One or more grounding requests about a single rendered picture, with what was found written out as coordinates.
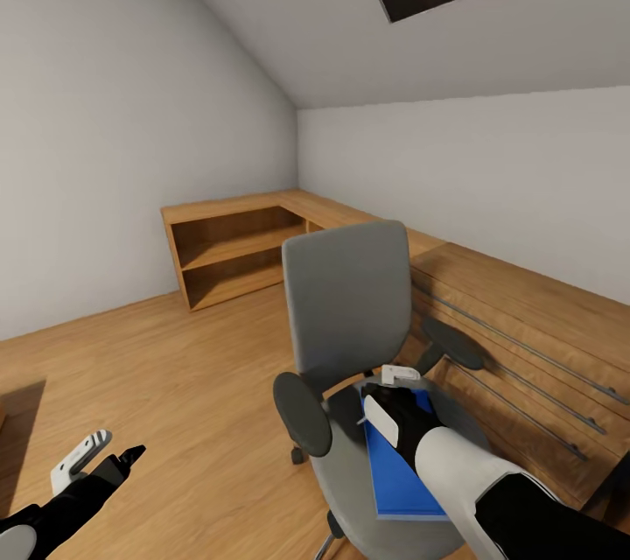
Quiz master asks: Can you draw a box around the swivel chair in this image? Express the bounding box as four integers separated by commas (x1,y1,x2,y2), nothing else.
273,220,493,560

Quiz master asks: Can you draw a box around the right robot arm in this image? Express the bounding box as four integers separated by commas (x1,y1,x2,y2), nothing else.
360,365,630,560

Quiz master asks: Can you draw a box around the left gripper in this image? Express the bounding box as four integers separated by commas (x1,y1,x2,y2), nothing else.
53,444,146,536

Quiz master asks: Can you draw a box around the folder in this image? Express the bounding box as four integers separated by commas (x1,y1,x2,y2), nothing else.
362,389,450,522

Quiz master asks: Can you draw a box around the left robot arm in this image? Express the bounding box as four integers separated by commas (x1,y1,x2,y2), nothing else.
0,430,146,560

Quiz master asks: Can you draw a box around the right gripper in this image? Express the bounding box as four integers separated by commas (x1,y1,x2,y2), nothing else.
360,382,417,403

